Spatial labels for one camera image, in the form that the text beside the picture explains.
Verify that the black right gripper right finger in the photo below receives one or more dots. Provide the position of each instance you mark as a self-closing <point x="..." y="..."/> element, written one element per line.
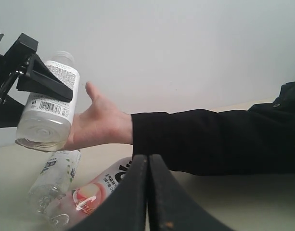
<point x="170" y="208"/>

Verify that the clear bottle blue label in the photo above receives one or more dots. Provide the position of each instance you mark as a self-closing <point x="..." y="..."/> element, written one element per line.
<point x="54" y="179"/>

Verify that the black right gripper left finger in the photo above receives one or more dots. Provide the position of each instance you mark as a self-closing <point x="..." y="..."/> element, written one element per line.
<point x="125" y="208"/>

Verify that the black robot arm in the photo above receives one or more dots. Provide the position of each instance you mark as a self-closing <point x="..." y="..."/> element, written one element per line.
<point x="3" y="106"/>

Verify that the pink peach label bottle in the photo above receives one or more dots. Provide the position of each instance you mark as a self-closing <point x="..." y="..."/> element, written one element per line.
<point x="70" y="208"/>

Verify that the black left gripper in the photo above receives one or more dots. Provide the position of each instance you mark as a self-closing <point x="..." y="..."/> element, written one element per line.
<point x="37" y="77"/>

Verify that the black sleeved forearm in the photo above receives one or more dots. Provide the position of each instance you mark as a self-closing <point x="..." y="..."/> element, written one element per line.
<point x="260" y="140"/>

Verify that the person's open bare hand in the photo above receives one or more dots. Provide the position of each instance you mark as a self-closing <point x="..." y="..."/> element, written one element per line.
<point x="102" y="123"/>

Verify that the white floral label bottle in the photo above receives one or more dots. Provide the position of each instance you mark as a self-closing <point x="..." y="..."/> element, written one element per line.
<point x="45" y="123"/>

